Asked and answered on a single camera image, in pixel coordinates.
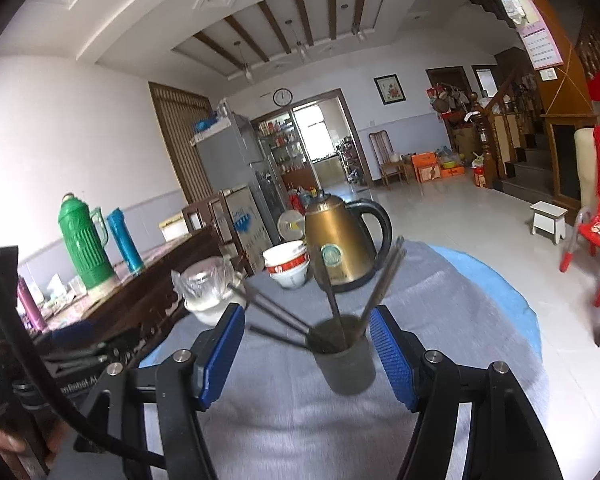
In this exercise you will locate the dark carved wooden sideboard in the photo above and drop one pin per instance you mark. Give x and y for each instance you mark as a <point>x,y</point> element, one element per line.
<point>138,301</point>

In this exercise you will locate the purple bottle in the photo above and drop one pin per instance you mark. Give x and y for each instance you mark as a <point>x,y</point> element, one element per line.
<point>30,307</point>

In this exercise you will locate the blue thermos flask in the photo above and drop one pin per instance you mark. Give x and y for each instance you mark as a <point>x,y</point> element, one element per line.
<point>123,239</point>

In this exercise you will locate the grey table cloth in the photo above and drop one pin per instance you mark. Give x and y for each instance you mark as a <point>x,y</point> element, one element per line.
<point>288,413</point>

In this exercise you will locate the green thermos flask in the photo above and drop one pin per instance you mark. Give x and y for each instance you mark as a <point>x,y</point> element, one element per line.
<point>85,236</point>

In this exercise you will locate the grey metal utensil holder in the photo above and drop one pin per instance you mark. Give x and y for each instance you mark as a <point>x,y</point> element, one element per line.
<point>348,372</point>

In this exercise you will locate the wooden chair by wall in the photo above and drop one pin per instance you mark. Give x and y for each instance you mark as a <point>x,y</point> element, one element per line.
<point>390,163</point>

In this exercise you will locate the white pot with plastic bag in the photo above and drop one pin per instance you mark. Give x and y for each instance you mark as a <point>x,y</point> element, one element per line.
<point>206,288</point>

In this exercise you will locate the orange cardboard box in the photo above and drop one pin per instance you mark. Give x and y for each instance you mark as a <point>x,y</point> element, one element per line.
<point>426,167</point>

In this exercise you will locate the pink wall calendar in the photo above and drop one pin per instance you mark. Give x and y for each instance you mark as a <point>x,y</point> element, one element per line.
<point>534,33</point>

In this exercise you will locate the round wall clock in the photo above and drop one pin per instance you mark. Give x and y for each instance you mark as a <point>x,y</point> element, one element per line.
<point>282,97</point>

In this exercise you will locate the stacked red white bowls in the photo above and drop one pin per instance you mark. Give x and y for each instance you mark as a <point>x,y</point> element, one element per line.
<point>287,264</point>

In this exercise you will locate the bronze electric kettle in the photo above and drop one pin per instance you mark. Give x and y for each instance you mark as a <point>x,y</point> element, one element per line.
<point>337,229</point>

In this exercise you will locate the dark metal chopstick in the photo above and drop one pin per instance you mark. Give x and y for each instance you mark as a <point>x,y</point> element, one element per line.
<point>322,278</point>
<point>280,309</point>
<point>397,245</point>
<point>270,304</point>
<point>263,332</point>
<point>382,287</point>

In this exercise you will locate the grey refrigerator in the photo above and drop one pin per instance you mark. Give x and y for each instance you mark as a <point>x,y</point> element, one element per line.
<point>237,166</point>

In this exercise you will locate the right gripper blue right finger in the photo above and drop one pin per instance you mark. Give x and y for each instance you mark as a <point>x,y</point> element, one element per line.
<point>400,353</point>

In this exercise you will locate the framed wall picture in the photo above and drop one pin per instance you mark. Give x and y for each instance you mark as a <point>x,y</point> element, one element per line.
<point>389,89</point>

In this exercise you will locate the white small stool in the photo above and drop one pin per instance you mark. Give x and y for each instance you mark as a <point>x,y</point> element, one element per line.
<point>550,219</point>

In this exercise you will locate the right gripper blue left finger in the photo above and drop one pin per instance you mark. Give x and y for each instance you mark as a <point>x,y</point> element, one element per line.
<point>214,351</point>

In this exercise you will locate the small white fan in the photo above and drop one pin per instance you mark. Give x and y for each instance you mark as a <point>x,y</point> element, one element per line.
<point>291,225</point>

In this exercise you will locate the brown wooden door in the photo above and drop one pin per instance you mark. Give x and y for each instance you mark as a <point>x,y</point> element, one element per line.
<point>177,112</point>

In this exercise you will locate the wooden stair railing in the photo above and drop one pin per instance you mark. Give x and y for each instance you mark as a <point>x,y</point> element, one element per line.
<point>493,128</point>

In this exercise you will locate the person left hand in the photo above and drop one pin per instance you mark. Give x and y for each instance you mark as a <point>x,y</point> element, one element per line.
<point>14,444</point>

